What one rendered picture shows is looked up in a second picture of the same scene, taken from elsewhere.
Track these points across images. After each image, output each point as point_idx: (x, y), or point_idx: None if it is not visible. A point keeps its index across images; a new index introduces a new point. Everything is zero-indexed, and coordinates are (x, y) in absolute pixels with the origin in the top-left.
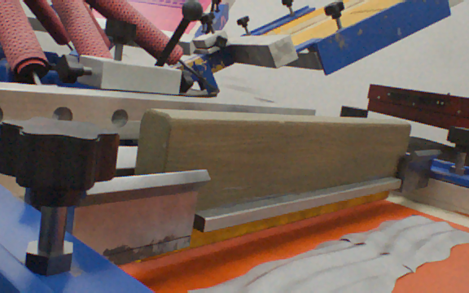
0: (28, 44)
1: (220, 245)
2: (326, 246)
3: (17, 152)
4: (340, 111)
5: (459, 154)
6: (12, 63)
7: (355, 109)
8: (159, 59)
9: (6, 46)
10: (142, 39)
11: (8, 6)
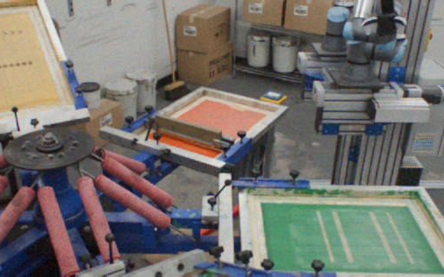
0: (140, 162)
1: (205, 146)
2: None
3: (245, 134)
4: (131, 120)
5: (149, 112)
6: (144, 169)
7: (133, 117)
8: (147, 138)
9: (140, 167)
10: None
11: (130, 159)
